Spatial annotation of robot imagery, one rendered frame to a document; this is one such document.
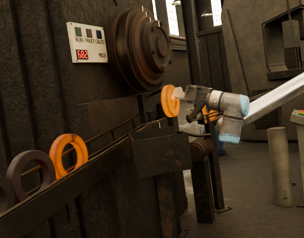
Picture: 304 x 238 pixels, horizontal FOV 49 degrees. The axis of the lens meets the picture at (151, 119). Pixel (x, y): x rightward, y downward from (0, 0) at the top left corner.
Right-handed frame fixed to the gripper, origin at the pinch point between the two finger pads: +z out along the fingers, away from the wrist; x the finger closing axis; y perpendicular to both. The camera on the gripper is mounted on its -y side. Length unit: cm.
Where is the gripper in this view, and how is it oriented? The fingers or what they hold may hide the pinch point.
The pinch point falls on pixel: (170, 97)
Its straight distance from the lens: 160.4
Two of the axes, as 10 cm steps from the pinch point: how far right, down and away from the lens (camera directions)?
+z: -8.9, -1.9, 4.2
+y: 1.0, -9.7, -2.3
